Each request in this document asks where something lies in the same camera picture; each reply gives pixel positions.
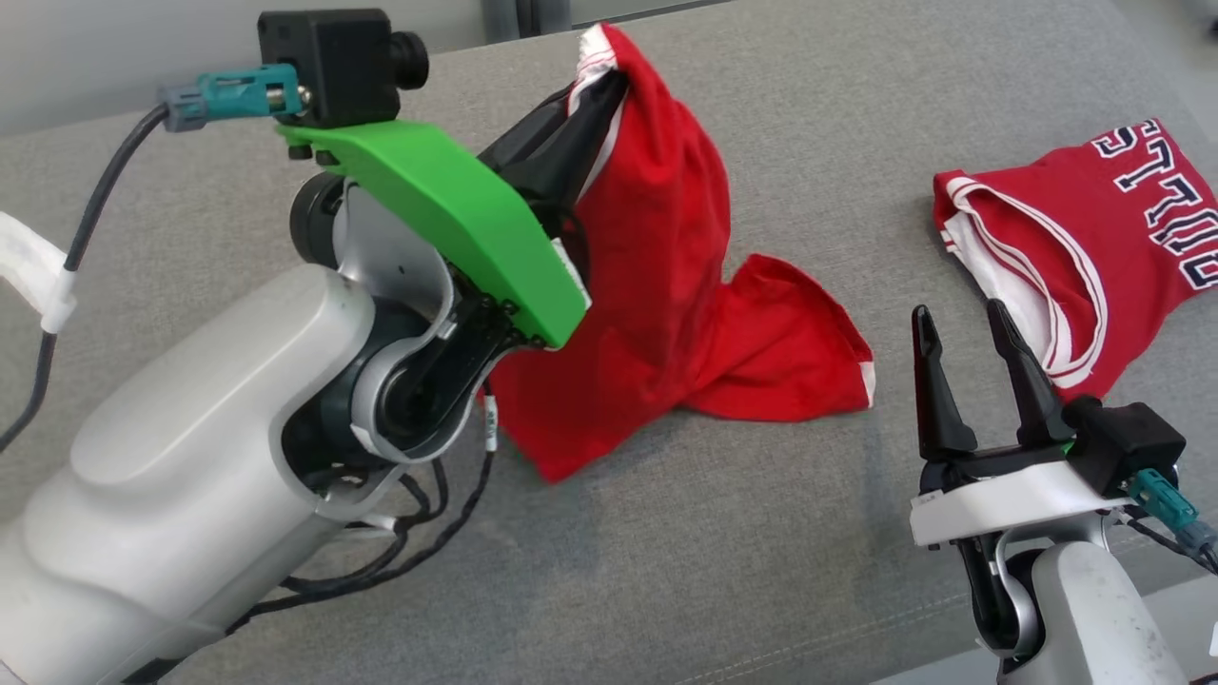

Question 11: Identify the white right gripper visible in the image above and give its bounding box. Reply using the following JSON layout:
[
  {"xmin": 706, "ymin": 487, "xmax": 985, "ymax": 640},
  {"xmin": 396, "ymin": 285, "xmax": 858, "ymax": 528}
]
[{"xmin": 909, "ymin": 298, "xmax": 1135, "ymax": 549}]

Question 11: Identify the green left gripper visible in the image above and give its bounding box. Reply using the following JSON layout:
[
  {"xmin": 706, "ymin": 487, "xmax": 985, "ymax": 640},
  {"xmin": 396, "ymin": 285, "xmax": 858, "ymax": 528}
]
[{"xmin": 276, "ymin": 68, "xmax": 632, "ymax": 349}]

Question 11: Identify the red and white sports shirt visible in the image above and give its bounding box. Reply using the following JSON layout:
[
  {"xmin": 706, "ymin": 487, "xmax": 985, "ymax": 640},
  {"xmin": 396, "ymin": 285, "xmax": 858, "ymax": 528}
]
[
  {"xmin": 933, "ymin": 117, "xmax": 1218, "ymax": 401},
  {"xmin": 485, "ymin": 24, "xmax": 876, "ymax": 484}
]

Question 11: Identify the grey fabric sofa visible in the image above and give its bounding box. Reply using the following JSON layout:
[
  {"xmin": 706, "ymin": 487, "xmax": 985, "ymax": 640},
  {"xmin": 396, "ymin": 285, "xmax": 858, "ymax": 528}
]
[{"xmin": 0, "ymin": 0, "xmax": 1218, "ymax": 685}]

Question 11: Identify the grey partition post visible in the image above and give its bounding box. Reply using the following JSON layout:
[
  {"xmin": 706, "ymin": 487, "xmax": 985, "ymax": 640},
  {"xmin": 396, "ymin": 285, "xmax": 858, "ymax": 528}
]
[{"xmin": 481, "ymin": 0, "xmax": 572, "ymax": 41}]

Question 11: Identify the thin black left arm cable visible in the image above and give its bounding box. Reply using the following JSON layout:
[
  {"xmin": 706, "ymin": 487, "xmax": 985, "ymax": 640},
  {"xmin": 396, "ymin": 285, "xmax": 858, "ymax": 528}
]
[{"xmin": 224, "ymin": 376, "xmax": 501, "ymax": 634}]

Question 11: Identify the left camera cable teal plug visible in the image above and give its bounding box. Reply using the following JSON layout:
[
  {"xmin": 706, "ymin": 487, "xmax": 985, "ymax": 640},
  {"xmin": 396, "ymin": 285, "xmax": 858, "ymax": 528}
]
[{"xmin": 0, "ymin": 62, "xmax": 310, "ymax": 456}]

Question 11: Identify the white cable strap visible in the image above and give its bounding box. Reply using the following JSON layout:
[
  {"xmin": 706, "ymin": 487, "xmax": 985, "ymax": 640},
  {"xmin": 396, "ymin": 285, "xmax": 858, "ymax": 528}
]
[{"xmin": 0, "ymin": 211, "xmax": 77, "ymax": 334}]

